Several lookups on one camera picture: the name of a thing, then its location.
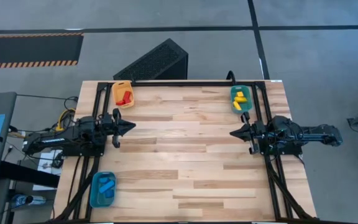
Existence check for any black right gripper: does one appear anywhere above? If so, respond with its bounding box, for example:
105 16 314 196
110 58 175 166
230 111 272 155

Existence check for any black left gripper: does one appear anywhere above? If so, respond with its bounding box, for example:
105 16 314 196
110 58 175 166
103 108 136 149

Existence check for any long blue block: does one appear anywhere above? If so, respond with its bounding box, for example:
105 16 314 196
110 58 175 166
99 180 116 194

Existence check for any beige plastic basket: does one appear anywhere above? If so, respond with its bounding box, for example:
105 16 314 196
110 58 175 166
111 80 135 109

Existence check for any teal green plastic basket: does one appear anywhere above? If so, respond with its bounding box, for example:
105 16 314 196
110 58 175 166
230 85 254 114

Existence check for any black mesh computer case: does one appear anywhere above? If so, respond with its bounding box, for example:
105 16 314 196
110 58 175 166
112 38 189 81

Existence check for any blue plastic basket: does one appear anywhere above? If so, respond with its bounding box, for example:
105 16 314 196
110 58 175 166
89 171 117 208

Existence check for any white box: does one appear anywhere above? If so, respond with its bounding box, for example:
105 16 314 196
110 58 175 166
37 151 63 175

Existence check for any black stand bar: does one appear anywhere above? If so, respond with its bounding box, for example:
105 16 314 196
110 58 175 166
0 161 60 189

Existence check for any black hazard-striped floor mat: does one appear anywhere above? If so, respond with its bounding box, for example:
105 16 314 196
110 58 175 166
0 32 85 70

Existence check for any clear water bottle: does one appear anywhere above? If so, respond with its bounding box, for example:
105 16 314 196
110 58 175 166
10 194 47 208

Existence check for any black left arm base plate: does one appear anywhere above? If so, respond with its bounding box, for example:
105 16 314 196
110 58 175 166
61 144 105 158

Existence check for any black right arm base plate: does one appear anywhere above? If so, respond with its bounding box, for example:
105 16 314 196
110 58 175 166
257 136 303 156

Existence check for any yellow cable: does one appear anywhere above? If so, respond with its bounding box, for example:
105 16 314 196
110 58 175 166
56 108 76 131

